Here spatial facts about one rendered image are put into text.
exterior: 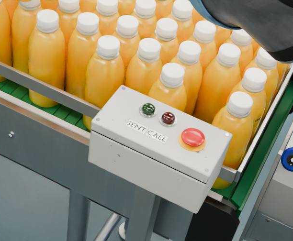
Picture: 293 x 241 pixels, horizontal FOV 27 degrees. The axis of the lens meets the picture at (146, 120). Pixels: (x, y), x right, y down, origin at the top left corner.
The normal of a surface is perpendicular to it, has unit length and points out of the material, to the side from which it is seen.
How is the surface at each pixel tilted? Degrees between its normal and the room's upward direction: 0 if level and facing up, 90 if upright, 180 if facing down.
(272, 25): 100
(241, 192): 30
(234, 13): 119
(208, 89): 90
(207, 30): 0
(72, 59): 90
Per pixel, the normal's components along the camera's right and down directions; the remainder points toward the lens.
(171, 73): 0.13, -0.68
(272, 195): -0.37, 0.35
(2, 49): 0.67, 0.59
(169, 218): -0.44, 0.61
